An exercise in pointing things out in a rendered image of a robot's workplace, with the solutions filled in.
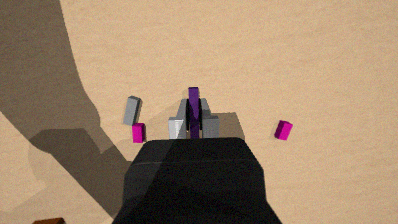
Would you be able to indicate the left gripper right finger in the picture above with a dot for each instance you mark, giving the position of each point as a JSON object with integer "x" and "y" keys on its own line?
{"x": 207, "y": 123}

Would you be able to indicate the purple rod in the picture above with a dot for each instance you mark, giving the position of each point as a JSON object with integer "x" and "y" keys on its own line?
{"x": 194, "y": 112}

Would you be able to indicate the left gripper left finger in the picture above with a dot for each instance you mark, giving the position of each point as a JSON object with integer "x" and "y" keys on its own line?
{"x": 179, "y": 125}

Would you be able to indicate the orange rectangular block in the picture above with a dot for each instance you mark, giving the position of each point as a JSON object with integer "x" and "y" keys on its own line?
{"x": 50, "y": 221}

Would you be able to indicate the small magenta block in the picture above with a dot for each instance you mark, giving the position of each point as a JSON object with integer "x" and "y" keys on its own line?
{"x": 138, "y": 131}
{"x": 283, "y": 130}

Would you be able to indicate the grey rod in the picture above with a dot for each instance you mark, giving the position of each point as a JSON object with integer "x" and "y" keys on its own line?
{"x": 131, "y": 110}

